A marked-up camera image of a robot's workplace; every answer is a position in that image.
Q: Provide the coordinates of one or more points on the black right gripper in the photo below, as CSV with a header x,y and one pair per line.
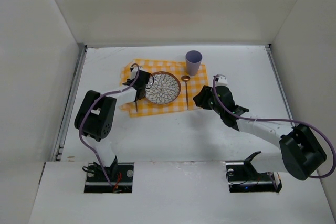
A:
x,y
206,98

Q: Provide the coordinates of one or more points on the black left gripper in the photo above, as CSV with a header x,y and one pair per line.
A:
x,y
141,93

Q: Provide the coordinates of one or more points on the yellow white checkered cloth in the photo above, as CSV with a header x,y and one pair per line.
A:
x,y
145,108

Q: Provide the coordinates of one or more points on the patterned ceramic bowl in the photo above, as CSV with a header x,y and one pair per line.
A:
x,y
164,88

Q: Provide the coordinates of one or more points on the copper spoon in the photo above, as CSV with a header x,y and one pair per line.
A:
x,y
186,79

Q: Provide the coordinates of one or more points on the lilac plastic cup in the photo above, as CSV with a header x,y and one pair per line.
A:
x,y
193,61

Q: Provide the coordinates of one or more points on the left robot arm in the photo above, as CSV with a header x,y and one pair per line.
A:
x,y
95,117

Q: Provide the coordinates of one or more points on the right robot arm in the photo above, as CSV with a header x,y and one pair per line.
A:
x,y
300,152

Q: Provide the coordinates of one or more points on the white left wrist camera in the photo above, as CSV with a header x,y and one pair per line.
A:
x,y
134,69

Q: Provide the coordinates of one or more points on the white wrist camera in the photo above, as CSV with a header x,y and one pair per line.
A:
x,y
221,80
134,69

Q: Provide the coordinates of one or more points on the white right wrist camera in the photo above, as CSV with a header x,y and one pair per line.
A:
x,y
221,80

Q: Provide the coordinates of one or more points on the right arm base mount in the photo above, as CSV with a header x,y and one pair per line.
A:
x,y
243,178

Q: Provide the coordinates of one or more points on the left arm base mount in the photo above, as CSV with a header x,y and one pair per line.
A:
x,y
121,180

